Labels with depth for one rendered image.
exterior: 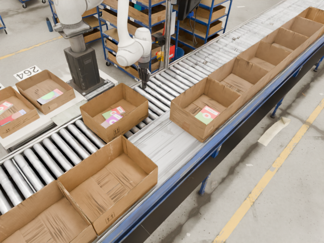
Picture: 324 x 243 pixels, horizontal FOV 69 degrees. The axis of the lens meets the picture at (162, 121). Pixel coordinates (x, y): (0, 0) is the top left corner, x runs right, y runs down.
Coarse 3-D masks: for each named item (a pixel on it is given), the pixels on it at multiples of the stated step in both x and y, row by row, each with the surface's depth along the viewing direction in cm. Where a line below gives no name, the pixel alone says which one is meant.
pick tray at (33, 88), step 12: (48, 72) 201; (24, 84) 193; (36, 84) 201; (48, 84) 201; (60, 84) 199; (24, 96) 189; (36, 96) 191; (60, 96) 180; (72, 96) 190; (48, 108) 177
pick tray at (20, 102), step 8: (8, 88) 185; (0, 96) 183; (8, 96) 188; (16, 96) 190; (0, 104) 183; (16, 104) 184; (24, 104) 184; (8, 112) 177; (32, 112) 169; (0, 120) 172; (16, 120) 162; (24, 120) 167; (32, 120) 172; (0, 128) 156; (8, 128) 160; (16, 128) 165; (0, 136) 161
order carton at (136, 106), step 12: (120, 84) 181; (96, 96) 169; (108, 96) 179; (120, 96) 189; (132, 96) 182; (84, 108) 166; (96, 108) 175; (108, 108) 185; (132, 108) 185; (144, 108) 171; (84, 120) 169; (96, 120) 175; (120, 120) 156; (132, 120) 167; (96, 132) 164; (108, 132) 153; (120, 132) 163
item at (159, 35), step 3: (156, 33) 202; (159, 33) 203; (153, 36) 199; (156, 36) 199; (159, 36) 200; (162, 36) 203; (153, 39) 200; (156, 39) 199; (159, 39) 201; (162, 39) 205; (156, 42) 206; (159, 42) 206
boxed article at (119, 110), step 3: (114, 108) 182; (117, 108) 183; (120, 108) 183; (108, 111) 180; (111, 111) 180; (114, 111) 180; (117, 111) 180; (120, 111) 181; (123, 111) 181; (102, 114) 178; (105, 114) 178; (108, 114) 178; (111, 114) 178; (120, 114) 180; (105, 117) 176; (108, 117) 176
